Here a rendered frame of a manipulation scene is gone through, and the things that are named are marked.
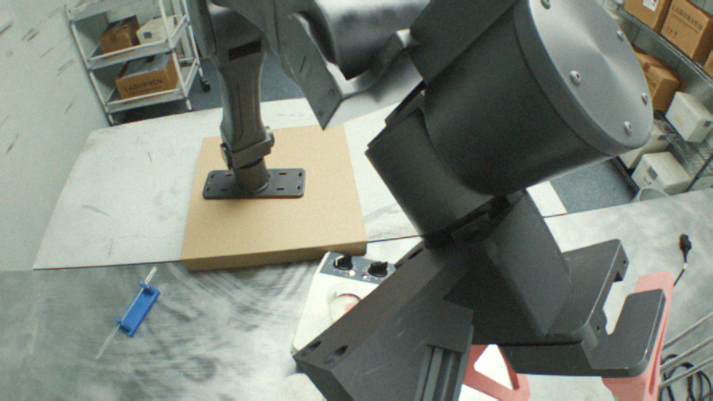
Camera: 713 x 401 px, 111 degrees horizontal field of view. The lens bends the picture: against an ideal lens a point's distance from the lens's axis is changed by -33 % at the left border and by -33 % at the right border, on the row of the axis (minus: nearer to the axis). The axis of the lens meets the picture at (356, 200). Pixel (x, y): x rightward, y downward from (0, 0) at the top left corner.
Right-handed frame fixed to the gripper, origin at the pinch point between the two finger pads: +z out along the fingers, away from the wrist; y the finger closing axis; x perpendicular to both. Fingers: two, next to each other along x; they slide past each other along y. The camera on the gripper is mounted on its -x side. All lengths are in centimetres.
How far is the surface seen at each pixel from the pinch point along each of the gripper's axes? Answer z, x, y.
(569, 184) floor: 49, 191, -101
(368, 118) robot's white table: -33, 46, -58
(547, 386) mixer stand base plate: 23.4, 18.9, -23.2
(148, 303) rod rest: -23, -18, -56
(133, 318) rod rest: -22, -22, -56
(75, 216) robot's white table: -51, -25, -75
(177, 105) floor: -152, 56, -239
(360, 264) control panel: -8.7, 13.0, -40.3
